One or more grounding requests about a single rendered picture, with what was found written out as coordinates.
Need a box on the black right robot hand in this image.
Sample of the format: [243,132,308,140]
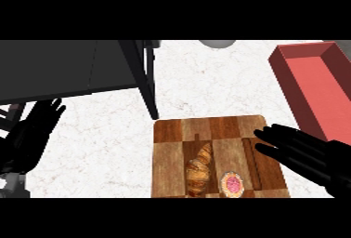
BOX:
[251,123,351,199]

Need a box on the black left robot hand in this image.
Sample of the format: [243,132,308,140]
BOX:
[0,98,67,175]

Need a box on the pink frosted cupcake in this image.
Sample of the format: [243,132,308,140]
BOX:
[219,171,244,198]

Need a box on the wooden cutting board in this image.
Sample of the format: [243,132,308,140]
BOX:
[150,114,291,199]

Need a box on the red cardboard box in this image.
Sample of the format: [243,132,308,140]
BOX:
[266,40,351,146]

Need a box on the dark grey appliance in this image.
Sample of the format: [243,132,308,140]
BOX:
[0,40,161,121]

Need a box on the brown croissant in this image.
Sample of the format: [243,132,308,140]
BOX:
[184,141,213,198]

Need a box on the grey round object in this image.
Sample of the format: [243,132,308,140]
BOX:
[198,40,237,49]

